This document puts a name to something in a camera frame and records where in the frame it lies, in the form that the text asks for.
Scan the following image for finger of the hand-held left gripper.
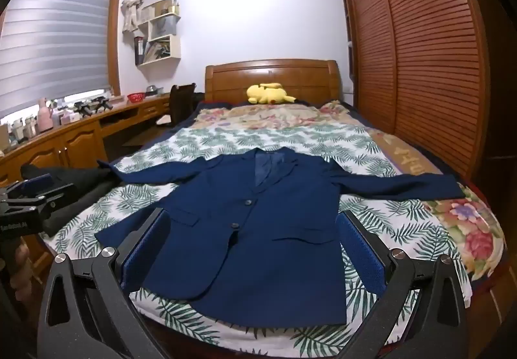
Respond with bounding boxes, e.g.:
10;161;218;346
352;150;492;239
12;175;57;198
6;183;79;218

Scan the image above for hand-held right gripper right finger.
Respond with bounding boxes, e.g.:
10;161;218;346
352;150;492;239
335;209;471;359

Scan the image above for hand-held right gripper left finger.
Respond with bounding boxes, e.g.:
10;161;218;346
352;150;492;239
37;207;172;359

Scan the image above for navy blue suit jacket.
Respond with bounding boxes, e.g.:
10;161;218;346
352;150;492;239
97;147;465;329

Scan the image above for person's left hand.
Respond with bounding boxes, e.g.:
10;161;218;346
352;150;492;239
8;246;33;303

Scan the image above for black cloth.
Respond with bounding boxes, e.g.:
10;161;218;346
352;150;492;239
20;164;122;238

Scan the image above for row of small bottles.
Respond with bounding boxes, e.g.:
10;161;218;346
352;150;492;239
0;112;41;153

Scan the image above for wooden desk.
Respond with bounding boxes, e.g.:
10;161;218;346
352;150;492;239
0;94;172;198

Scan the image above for pink bottle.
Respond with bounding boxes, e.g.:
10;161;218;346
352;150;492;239
38;97;54;131

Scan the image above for pink storage box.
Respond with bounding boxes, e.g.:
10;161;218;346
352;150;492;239
60;107;81;126

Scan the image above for leaf print bed sheet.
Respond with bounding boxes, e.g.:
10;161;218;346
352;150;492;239
52;126;473;347

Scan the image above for grey window blind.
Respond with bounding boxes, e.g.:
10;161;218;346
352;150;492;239
0;0;111;119

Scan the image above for dark chair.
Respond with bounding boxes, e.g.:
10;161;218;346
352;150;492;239
167;83;198;127

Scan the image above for leaning books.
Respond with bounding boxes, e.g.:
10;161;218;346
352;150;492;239
145;40;175;60

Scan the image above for yellow plush toy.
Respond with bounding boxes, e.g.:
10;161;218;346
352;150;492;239
246;82;296;105

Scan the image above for wooden bed headboard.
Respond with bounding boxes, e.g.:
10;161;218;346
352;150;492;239
205;59;342;107

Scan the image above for wooden louvred wardrobe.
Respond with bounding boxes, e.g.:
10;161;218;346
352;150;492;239
336;0;497;182

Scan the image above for beige tied curtain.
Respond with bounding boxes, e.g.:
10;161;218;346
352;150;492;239
121;0;152;34

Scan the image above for wooden window frame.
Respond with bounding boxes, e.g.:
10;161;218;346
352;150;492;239
40;0;124;101

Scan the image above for white wall shelf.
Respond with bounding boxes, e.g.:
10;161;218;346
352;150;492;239
135;0;183;66

